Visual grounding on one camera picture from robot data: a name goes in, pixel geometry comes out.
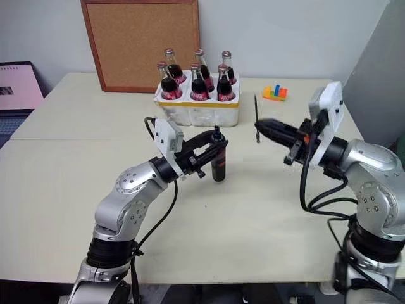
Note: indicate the white foam bottle tray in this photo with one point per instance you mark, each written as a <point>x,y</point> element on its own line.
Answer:
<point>202,117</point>

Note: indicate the small green object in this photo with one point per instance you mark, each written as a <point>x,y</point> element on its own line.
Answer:
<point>400,144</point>

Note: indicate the wooden framed cork board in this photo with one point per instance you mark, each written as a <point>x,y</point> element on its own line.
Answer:
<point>139,41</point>

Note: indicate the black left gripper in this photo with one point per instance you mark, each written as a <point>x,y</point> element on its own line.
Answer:
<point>190,163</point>

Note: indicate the glass cola bottle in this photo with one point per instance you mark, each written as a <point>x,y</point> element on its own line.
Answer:
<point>168,87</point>
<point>224,90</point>
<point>204,73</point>
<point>198,88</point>
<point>229,73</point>
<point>175,69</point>

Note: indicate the thin metal screwdriver bit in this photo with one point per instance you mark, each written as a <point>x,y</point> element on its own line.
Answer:
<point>255,107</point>

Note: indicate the grey partition panel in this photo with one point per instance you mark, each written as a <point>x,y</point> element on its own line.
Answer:
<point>376,73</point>

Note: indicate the white round object under table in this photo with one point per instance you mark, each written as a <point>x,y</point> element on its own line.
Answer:
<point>326,288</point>

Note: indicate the open laptop with pink screen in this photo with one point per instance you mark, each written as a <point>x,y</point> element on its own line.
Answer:
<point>16,85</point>

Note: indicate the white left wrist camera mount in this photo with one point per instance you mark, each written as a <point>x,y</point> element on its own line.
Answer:
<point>166,139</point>

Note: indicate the multicolour toy brick cluster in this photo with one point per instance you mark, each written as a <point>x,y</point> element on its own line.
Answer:
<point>275,94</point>

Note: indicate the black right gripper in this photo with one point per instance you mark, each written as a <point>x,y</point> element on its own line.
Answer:
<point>303,144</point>

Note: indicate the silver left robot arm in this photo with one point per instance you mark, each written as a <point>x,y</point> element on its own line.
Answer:
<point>126,202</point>

